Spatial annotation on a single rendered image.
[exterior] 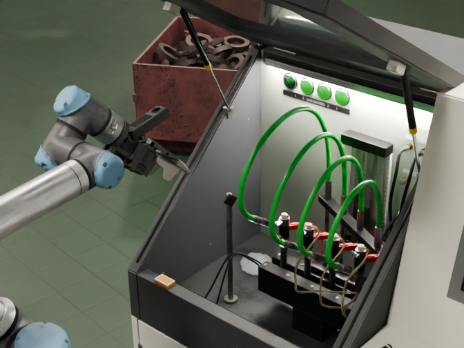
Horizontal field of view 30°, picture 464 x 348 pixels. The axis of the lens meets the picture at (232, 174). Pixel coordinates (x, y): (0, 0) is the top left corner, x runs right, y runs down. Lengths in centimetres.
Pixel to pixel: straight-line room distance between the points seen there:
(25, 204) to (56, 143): 23
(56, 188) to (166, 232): 73
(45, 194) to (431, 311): 95
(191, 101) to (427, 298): 301
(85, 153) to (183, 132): 320
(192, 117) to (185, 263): 247
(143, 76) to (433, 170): 310
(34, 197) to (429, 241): 92
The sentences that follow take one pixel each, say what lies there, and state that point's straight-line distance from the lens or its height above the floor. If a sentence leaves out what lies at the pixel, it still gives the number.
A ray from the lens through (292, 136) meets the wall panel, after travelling 256.
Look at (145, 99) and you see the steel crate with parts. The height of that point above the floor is 36.
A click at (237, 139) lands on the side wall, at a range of 256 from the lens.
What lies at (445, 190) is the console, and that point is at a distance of 204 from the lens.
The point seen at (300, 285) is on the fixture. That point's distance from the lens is 231.
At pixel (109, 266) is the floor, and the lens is 417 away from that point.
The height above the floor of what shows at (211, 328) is 90.
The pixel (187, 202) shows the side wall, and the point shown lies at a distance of 247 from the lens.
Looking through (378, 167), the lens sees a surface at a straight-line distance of 238.
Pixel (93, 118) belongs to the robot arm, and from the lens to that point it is 194.
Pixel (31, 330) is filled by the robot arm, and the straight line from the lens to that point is 197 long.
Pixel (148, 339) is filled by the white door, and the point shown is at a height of 74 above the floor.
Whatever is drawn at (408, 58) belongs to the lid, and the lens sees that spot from 182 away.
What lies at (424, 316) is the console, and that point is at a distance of 214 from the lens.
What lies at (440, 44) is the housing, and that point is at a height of 150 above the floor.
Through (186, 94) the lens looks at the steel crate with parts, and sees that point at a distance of 491.
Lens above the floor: 232
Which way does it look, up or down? 28 degrees down
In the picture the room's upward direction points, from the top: 1 degrees counter-clockwise
